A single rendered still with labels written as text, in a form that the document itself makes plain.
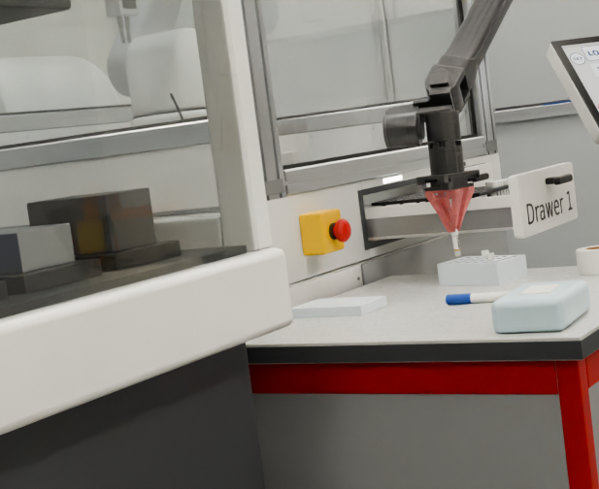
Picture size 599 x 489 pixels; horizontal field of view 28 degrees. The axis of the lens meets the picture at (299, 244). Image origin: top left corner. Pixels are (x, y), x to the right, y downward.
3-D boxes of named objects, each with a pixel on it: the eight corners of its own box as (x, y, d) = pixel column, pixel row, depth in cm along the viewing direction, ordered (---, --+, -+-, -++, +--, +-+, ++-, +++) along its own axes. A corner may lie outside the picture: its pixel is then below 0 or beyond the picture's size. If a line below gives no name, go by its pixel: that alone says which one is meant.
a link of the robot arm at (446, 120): (454, 104, 201) (460, 104, 207) (414, 109, 203) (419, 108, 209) (459, 146, 202) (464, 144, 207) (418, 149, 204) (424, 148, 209)
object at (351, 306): (387, 305, 193) (385, 295, 193) (361, 315, 186) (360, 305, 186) (318, 308, 200) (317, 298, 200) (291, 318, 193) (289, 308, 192)
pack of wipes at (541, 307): (524, 313, 169) (520, 281, 169) (592, 309, 165) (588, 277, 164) (491, 335, 156) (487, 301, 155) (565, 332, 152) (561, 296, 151)
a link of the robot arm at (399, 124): (449, 66, 206) (458, 101, 213) (382, 74, 210) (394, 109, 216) (448, 117, 199) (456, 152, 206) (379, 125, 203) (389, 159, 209)
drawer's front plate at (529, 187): (578, 217, 235) (572, 161, 234) (523, 239, 211) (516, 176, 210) (569, 218, 236) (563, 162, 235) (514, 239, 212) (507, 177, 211)
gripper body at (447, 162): (415, 188, 204) (411, 144, 204) (449, 182, 212) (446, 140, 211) (447, 185, 200) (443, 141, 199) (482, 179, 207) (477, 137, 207)
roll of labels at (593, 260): (630, 269, 199) (628, 244, 198) (598, 276, 195) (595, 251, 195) (601, 267, 205) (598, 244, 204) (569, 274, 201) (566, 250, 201)
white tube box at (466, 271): (528, 277, 205) (525, 254, 205) (499, 285, 199) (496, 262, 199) (468, 277, 214) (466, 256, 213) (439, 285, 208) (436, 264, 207)
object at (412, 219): (565, 211, 235) (562, 180, 234) (516, 229, 213) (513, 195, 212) (382, 226, 256) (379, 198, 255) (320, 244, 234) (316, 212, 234)
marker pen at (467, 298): (537, 299, 180) (536, 288, 180) (534, 301, 179) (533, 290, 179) (449, 304, 187) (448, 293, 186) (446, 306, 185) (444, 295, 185)
